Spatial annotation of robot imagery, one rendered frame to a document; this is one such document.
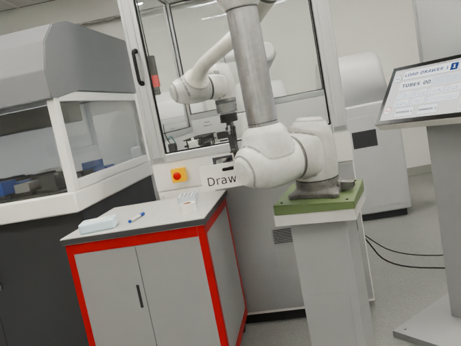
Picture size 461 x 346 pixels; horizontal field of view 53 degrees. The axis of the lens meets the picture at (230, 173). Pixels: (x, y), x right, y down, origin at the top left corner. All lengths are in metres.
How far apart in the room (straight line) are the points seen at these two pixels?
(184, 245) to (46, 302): 1.06
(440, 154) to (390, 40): 3.77
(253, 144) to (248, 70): 0.23
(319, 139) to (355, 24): 4.25
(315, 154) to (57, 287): 1.62
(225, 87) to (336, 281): 0.88
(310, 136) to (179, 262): 0.74
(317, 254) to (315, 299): 0.17
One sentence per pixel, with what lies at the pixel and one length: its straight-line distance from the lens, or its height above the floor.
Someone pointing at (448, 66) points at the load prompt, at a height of 1.16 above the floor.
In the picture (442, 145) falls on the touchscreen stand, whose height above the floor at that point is 0.84.
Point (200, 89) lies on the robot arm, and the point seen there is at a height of 1.25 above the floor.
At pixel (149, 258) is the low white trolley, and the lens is 1.95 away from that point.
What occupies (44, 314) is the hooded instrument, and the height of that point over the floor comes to 0.28.
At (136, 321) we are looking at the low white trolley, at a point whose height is 0.36.
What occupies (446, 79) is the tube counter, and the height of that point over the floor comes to 1.11.
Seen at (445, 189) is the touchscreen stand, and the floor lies 0.64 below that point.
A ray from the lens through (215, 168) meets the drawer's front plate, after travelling 2.05.
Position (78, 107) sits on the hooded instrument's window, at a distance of 2.65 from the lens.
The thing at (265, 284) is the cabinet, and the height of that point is 0.22.
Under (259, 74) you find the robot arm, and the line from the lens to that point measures 1.50.
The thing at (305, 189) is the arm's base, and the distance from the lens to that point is 1.66.
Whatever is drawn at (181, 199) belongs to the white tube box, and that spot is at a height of 0.79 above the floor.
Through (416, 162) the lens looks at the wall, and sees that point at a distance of 5.96.
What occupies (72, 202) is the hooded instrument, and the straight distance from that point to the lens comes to 2.40.
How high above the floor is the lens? 1.14
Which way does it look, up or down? 7 degrees down
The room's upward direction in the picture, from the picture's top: 11 degrees counter-clockwise
